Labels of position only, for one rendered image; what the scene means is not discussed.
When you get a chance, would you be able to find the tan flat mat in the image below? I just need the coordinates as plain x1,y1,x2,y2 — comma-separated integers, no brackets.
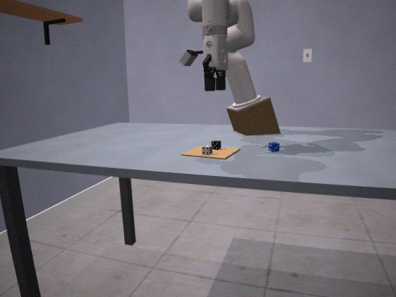
181,146,240,159

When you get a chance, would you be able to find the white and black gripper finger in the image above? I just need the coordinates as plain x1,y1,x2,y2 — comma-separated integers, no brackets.
215,70,226,91
202,54,216,91

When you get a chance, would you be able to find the blue die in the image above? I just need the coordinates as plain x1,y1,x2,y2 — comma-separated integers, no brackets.
268,142,279,152

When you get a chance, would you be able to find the black die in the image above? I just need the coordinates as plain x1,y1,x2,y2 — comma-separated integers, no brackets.
211,141,221,150

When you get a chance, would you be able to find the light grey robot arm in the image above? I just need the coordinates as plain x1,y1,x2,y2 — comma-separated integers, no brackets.
179,0,261,108

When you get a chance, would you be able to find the white die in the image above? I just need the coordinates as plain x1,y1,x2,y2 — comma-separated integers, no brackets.
202,145,213,155

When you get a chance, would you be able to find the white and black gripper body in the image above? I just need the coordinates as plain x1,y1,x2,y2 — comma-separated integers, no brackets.
202,34,228,71

